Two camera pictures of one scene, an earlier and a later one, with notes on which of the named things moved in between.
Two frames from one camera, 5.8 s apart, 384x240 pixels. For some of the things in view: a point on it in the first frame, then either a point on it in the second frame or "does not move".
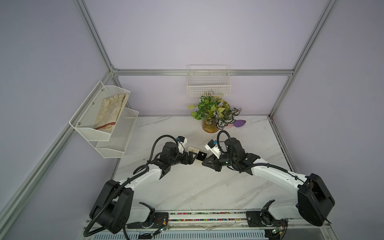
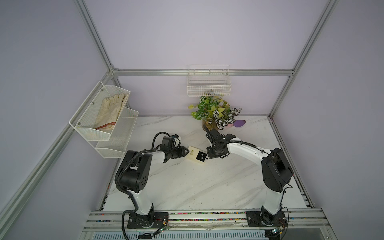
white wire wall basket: [208, 80] does not move
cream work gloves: [109, 110] does not move
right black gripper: [215, 161] to [210, 155]
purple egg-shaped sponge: [239, 123] does not move
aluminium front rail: [229, 220] does not move
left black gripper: [189, 160] to [181, 149]
